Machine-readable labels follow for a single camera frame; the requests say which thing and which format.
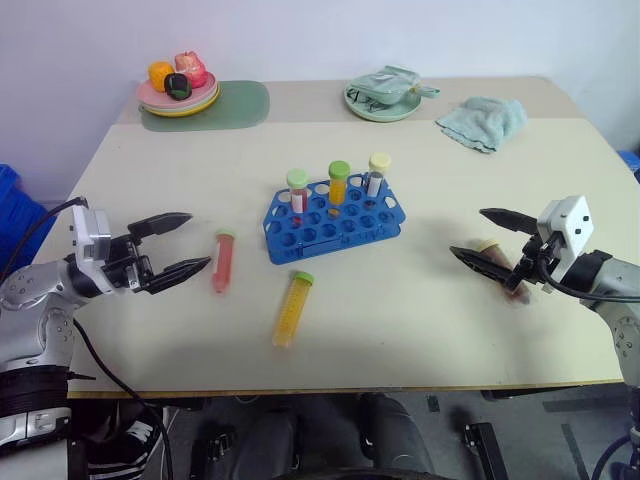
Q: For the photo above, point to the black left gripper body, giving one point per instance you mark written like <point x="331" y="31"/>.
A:
<point x="125" y="260"/>

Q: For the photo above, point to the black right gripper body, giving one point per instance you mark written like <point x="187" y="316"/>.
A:
<point x="535" y="260"/>

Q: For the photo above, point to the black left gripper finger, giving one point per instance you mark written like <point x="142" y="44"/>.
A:
<point x="177" y="274"/>
<point x="160" y="222"/>

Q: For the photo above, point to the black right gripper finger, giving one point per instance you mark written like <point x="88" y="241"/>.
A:
<point x="485" y="262"/>
<point x="512" y="220"/>

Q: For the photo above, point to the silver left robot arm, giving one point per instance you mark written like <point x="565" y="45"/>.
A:
<point x="30" y="285"/>

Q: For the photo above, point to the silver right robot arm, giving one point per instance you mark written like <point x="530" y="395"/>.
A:
<point x="620" y="300"/>

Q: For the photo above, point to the brown-red tube yellow cap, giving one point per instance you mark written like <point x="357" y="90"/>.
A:
<point x="492" y="248"/>

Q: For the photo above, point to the pink tube with green cap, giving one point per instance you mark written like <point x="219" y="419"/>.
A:
<point x="223" y="260"/>

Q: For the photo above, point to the orange tube light green cap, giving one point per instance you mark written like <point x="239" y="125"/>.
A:
<point x="292" y="310"/>

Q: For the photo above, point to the dark tube with yellow cap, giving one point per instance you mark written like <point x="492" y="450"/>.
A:
<point x="376" y="175"/>

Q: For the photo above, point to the red tube with white label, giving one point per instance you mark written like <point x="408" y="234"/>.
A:
<point x="298" y="192"/>

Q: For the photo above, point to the blue test tube rack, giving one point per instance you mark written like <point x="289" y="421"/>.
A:
<point x="325" y="240"/>

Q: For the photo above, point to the orange tube dark green cap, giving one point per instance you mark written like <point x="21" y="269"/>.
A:
<point x="338" y="187"/>

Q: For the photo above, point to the light blue towel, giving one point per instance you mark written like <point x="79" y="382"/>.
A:
<point x="485" y="122"/>

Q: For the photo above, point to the yellow plate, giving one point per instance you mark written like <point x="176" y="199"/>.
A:
<point x="190" y="110"/>

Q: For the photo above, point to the blue plastic crate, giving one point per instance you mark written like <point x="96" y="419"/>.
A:
<point x="17" y="210"/>

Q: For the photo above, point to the pink plate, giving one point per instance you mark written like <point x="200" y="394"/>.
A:
<point x="155" y="97"/>

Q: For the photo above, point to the blue box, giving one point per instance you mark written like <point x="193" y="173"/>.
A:
<point x="631" y="160"/>

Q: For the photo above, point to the black and green toy fruit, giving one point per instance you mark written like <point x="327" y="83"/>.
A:
<point x="178" y="86"/>

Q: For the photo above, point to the green placemat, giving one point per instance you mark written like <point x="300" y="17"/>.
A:
<point x="240" y="107"/>

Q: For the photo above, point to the orange toy fruit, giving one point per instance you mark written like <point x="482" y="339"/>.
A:
<point x="159" y="76"/>

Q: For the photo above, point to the pink toy peach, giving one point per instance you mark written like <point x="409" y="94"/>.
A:
<point x="192" y="67"/>

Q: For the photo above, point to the light green plate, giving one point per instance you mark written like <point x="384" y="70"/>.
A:
<point x="380" y="112"/>

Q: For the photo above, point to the black and white shoe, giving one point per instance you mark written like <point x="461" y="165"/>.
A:
<point x="130" y="440"/>

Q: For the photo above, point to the dark grey rounded shape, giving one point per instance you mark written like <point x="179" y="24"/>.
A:
<point x="290" y="445"/>
<point x="395" y="435"/>

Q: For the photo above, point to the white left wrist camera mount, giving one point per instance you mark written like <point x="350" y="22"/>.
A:
<point x="90" y="232"/>

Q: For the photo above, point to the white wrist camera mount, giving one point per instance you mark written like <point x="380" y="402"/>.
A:
<point x="90" y="232"/>
<point x="570" y="225"/>

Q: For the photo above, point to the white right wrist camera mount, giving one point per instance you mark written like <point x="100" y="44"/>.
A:
<point x="570" y="225"/>

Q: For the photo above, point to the black metal bracket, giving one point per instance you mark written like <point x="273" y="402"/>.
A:
<point x="487" y="450"/>

